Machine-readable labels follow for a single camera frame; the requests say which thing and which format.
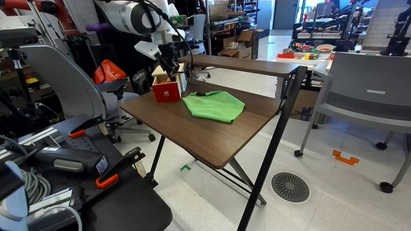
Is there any silver aluminium rail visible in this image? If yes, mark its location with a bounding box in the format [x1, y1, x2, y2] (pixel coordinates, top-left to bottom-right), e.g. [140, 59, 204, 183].
[0, 127, 49, 151]

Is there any brown wooden table top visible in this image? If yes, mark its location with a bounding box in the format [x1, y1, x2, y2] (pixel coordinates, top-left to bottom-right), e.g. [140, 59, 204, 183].
[120, 54, 302, 171]

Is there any flat cardboard box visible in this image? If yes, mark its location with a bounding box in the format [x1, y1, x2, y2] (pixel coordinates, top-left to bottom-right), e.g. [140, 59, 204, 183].
[289, 88, 321, 122]

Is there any black metal table frame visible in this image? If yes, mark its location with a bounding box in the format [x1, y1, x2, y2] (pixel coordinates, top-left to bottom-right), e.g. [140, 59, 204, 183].
[145, 63, 311, 231]

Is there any red wooden drawer box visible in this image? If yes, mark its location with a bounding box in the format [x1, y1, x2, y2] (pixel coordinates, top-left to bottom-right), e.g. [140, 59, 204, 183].
[150, 63, 188, 104]

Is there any office chair base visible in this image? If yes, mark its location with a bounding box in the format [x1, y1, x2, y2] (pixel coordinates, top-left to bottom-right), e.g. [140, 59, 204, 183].
[18, 44, 158, 145]

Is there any grey chair with castors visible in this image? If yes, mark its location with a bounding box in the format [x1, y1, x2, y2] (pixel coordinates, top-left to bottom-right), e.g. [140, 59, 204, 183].
[293, 51, 411, 195]

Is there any black perforated mounting board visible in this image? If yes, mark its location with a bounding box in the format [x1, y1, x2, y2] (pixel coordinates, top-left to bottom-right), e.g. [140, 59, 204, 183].
[50, 127, 145, 204]

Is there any round metal floor drain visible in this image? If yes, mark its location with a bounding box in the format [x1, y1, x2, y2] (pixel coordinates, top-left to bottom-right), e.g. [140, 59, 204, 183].
[270, 171, 312, 205]

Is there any green block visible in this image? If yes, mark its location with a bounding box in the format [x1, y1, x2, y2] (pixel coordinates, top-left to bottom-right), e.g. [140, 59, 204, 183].
[181, 90, 247, 126]

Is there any black grey handheld device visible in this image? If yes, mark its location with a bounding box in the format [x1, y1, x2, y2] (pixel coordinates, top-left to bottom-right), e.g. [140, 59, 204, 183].
[31, 145, 111, 177]

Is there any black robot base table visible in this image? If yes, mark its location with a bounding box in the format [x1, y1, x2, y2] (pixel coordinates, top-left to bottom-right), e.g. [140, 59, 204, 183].
[0, 114, 175, 231]

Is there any orange floor tape mark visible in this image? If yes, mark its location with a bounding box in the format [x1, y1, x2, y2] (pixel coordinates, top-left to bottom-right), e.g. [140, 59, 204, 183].
[332, 149, 361, 167]

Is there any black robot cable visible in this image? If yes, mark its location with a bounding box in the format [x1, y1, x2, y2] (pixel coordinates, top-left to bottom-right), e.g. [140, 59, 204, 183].
[143, 0, 197, 70]

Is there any white table with colourful items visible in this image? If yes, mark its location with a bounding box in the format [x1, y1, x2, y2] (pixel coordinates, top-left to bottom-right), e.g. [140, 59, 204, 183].
[275, 41, 339, 72]

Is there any orange black bar clamp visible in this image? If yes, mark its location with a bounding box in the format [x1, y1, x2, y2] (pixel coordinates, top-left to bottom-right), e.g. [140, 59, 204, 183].
[94, 146, 148, 191]
[67, 114, 105, 140]

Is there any orange bag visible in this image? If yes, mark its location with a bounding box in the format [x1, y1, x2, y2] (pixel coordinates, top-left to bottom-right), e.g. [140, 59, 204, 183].
[93, 58, 130, 86]

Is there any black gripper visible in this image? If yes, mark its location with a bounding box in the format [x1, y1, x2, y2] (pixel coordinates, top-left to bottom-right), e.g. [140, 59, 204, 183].
[157, 41, 183, 81]

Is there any white cable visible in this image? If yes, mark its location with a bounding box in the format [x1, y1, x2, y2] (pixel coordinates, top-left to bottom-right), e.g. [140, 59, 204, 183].
[40, 204, 85, 231]

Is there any brown cardboard box stack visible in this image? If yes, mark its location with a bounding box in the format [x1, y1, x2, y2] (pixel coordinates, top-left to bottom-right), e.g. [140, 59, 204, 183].
[217, 28, 260, 60]

